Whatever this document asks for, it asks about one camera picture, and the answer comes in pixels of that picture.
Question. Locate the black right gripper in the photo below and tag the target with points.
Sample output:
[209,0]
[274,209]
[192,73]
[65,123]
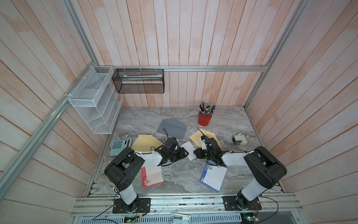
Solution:
[198,154]

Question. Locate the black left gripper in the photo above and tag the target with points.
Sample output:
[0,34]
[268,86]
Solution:
[182,154]

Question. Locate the yellow envelope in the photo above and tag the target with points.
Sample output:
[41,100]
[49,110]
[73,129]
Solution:
[145,143]
[196,137]

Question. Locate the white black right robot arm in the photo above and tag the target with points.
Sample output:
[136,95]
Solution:
[266,168]

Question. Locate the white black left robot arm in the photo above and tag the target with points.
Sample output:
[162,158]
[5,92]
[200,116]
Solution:
[125,166]

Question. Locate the grey paper envelope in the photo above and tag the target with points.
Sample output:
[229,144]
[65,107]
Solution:
[173,127]

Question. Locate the blue bordered letter paper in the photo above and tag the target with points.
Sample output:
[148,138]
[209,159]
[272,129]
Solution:
[213,177]

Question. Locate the red pencil cup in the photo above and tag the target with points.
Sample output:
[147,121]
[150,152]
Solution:
[204,119]

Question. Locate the bunch of pencils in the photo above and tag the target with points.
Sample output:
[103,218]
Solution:
[206,109]

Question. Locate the teal desk calculator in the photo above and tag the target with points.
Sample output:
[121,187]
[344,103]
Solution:
[118,146]

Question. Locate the paper inside black basket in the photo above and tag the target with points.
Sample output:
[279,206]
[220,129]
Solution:
[157,77]

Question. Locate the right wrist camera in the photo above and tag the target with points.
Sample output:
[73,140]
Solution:
[203,138]

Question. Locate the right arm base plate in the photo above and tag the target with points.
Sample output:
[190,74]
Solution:
[240,203]

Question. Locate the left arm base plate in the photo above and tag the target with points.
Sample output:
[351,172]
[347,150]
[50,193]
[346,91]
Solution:
[139,205]

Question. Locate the black mesh wall basket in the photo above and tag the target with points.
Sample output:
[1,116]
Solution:
[138,87]

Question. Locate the aluminium frame rail front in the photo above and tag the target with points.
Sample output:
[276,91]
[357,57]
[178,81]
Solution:
[182,203]

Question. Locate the white wire mesh shelf rack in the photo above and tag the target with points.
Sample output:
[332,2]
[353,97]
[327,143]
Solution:
[96,100]

